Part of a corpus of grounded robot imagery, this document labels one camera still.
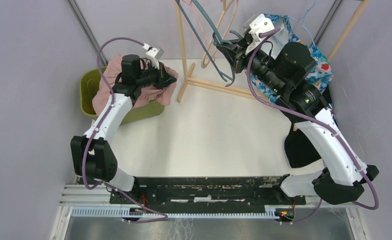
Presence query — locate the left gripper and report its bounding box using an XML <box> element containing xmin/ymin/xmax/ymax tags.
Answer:
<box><xmin>136</xmin><ymin>60</ymin><xmax>177</xmax><ymax>90</ymax></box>

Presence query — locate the pink garment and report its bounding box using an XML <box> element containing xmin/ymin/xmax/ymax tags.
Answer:
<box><xmin>92</xmin><ymin>54</ymin><xmax>177</xmax><ymax>116</ymax></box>

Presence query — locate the wooden hanger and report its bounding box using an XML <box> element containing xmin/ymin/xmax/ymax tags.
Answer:
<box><xmin>201</xmin><ymin>0</ymin><xmax>239</xmax><ymax>69</ymax></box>

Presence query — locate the grey hook hanger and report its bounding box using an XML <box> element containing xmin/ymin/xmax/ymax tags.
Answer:
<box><xmin>174</xmin><ymin>0</ymin><xmax>242</xmax><ymax>87</ymax></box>

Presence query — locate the pink wire hanger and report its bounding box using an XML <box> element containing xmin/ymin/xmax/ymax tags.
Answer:
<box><xmin>172</xmin><ymin>0</ymin><xmax>208</xmax><ymax>44</ymax></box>

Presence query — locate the blue wire hanger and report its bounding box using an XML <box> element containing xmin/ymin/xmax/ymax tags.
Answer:
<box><xmin>283</xmin><ymin>0</ymin><xmax>318</xmax><ymax>49</ymax></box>

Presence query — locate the blue floral garment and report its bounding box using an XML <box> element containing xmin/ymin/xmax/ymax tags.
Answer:
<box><xmin>250</xmin><ymin>13</ymin><xmax>333</xmax><ymax>103</ymax></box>

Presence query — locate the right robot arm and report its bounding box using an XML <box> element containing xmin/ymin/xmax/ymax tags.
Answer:
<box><xmin>215</xmin><ymin>33</ymin><xmax>379</xmax><ymax>210</ymax></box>

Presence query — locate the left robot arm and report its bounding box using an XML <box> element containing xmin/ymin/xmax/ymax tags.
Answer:
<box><xmin>70</xmin><ymin>54</ymin><xmax>178</xmax><ymax>204</ymax></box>

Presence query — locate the wooden clothes rack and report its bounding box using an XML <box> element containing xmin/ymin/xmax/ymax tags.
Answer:
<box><xmin>173</xmin><ymin>0</ymin><xmax>371</xmax><ymax>131</ymax></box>

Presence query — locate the green plastic basket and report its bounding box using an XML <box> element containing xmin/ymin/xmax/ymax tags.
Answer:
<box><xmin>79</xmin><ymin>69</ymin><xmax>165</xmax><ymax>126</ymax></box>

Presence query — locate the black garment with flower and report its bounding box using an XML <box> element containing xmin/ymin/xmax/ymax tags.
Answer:
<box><xmin>283</xmin><ymin>86</ymin><xmax>339</xmax><ymax>169</ymax></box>

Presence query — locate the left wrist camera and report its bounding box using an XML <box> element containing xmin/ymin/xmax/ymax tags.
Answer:
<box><xmin>143</xmin><ymin>43</ymin><xmax>164</xmax><ymax>70</ymax></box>

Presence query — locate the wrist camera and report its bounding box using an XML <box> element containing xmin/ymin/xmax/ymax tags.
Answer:
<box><xmin>143</xmin><ymin>43</ymin><xmax>164</xmax><ymax>70</ymax></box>
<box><xmin>244</xmin><ymin>14</ymin><xmax>280</xmax><ymax>56</ymax></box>

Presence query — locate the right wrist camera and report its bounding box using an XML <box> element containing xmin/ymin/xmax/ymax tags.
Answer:
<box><xmin>244</xmin><ymin>14</ymin><xmax>280</xmax><ymax>56</ymax></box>

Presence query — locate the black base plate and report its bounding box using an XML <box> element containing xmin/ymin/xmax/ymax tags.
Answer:
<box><xmin>129</xmin><ymin>176</ymin><xmax>306</xmax><ymax>214</ymax></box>

